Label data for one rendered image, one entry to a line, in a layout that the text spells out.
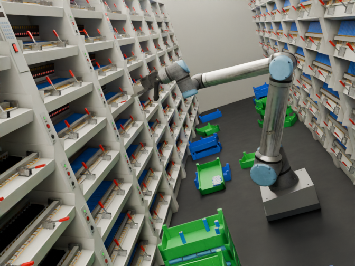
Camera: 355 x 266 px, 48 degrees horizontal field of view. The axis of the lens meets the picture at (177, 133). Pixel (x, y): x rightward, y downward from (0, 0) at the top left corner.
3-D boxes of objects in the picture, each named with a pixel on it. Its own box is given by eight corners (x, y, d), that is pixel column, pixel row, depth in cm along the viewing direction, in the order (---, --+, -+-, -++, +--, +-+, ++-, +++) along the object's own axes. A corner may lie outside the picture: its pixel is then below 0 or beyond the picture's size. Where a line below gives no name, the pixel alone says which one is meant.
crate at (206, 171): (225, 188, 316) (223, 181, 311) (201, 195, 319) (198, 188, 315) (221, 163, 340) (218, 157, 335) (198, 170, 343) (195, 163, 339)
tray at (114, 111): (133, 101, 286) (133, 88, 284) (111, 121, 228) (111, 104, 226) (106, 99, 288) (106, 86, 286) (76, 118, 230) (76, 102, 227)
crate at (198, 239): (226, 222, 192) (221, 207, 190) (229, 244, 173) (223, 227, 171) (167, 238, 196) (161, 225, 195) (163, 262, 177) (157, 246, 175)
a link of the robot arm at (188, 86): (202, 90, 240) (193, 72, 238) (194, 95, 230) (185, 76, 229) (189, 96, 245) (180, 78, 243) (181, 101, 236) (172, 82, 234)
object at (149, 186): (162, 177, 299) (162, 159, 295) (147, 214, 241) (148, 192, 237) (135, 174, 301) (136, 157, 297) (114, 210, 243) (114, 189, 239)
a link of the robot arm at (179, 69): (190, 74, 229) (182, 58, 228) (170, 83, 232) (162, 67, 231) (192, 73, 239) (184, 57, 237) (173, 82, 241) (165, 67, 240)
